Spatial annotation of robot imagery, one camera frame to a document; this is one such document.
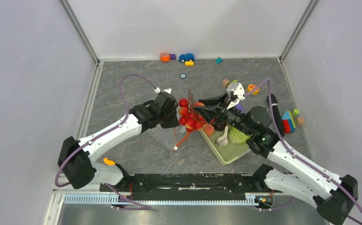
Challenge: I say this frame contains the white garlic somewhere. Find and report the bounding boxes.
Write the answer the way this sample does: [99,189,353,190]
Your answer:
[215,126,229,147]

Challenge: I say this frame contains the green perforated plastic basket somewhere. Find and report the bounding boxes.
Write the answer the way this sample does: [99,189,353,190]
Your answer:
[199,129,251,166]

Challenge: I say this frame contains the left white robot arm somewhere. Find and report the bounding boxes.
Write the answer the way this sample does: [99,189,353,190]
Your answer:
[58,89,179,191]

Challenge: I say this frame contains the blue toy car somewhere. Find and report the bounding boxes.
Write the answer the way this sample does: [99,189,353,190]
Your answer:
[178,53,195,63]

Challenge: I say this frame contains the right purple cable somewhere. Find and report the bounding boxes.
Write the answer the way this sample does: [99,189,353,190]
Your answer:
[244,78,362,225]

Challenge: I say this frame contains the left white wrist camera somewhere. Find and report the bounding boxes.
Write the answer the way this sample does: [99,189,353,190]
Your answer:
[163,89,172,94]

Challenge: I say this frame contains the black microphone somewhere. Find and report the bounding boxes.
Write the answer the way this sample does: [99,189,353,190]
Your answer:
[267,94,285,137]

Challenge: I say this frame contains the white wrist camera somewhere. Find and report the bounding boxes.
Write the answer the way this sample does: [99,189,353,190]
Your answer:
[163,89,172,94]
[227,82,245,110]

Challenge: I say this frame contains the clear zip top bag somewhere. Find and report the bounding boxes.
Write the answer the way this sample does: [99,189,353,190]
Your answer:
[148,126,190,151]

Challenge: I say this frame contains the teal triangle block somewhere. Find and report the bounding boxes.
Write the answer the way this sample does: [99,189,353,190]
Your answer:
[215,57,223,64]

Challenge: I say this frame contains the yellow small block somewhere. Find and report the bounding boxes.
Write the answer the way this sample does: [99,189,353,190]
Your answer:
[185,61,194,67]

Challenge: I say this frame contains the green cabbage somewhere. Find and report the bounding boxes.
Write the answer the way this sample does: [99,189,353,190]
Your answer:
[228,127,251,144]

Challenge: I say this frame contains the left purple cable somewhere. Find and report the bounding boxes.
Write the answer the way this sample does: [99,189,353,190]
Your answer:
[54,74,160,211]

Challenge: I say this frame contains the red lychee bunch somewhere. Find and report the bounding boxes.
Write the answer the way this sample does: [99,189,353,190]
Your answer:
[178,89,207,133]

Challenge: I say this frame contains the brown wooden cube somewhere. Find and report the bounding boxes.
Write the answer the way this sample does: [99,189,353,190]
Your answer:
[222,79,230,88]

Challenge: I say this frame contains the purple cable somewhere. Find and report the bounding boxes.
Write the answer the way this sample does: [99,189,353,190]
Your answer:
[244,78,362,225]
[54,74,160,211]

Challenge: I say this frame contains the purple small block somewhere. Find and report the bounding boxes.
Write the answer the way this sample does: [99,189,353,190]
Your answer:
[169,54,177,60]

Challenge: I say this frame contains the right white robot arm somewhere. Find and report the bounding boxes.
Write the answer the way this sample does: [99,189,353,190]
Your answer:
[193,93,358,225]

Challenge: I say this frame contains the colourful block stack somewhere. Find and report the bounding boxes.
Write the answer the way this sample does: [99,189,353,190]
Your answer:
[282,109,305,134]

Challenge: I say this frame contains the yellow red round toy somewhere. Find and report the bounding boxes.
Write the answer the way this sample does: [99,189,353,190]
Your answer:
[246,84,260,95]

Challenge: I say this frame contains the orange peach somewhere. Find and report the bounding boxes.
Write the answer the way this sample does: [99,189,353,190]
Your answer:
[202,124,215,137]

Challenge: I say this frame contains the purple eggplant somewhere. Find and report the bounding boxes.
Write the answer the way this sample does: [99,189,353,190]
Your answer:
[235,104,245,113]

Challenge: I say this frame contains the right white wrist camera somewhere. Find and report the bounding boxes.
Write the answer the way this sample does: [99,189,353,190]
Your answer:
[227,82,245,110]

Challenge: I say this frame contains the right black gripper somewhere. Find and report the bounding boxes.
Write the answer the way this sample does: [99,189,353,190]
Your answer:
[193,91,253,136]

